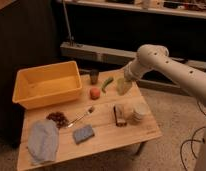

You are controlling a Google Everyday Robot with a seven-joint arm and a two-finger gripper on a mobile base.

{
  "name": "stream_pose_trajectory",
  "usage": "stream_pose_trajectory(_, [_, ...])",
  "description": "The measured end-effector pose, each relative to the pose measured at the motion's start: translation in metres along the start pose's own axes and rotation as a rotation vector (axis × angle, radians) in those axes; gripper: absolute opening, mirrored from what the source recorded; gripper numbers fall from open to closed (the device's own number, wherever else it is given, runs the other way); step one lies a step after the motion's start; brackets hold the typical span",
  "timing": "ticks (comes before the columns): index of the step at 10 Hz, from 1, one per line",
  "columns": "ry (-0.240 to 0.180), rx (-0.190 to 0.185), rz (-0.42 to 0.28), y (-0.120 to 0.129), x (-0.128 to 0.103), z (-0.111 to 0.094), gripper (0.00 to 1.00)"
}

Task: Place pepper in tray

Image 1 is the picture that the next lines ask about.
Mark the green pepper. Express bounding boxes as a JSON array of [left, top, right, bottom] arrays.
[[101, 77, 114, 93]]

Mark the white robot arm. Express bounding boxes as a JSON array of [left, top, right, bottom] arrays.
[[124, 44, 206, 107]]

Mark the yellow plastic tray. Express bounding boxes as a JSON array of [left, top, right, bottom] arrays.
[[12, 61, 82, 109]]

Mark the red tomato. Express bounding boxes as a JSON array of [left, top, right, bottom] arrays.
[[90, 87, 100, 100]]

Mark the dark small cup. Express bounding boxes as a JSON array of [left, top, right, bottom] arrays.
[[89, 69, 99, 84]]

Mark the light green cup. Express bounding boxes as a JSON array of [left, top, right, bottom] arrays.
[[117, 78, 132, 95]]

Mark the wooden table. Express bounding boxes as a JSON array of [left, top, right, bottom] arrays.
[[17, 75, 161, 171]]

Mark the dark brown block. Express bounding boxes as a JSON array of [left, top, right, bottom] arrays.
[[114, 104, 127, 127]]

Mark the metal vertical pole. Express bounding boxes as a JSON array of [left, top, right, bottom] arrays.
[[62, 0, 74, 46]]

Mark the blue sponge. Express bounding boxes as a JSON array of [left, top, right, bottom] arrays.
[[73, 125, 95, 144]]

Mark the dark grape bunch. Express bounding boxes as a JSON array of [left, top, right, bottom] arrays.
[[47, 112, 68, 128]]

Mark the blue grey cloth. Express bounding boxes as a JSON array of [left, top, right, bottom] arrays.
[[27, 120, 59, 165]]

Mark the metal shelf rail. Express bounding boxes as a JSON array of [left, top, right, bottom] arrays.
[[60, 41, 206, 70]]

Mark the brush with metal handle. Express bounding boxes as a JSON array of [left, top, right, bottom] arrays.
[[67, 106, 95, 128]]

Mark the black cable on floor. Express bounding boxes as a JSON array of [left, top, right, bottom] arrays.
[[179, 98, 206, 171]]

